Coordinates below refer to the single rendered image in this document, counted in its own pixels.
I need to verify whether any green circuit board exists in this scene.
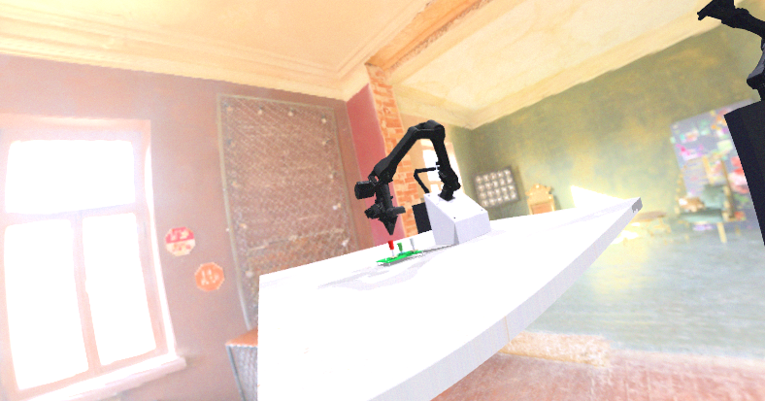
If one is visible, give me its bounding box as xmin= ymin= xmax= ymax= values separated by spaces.
xmin=376 ymin=237 xmax=423 ymax=267

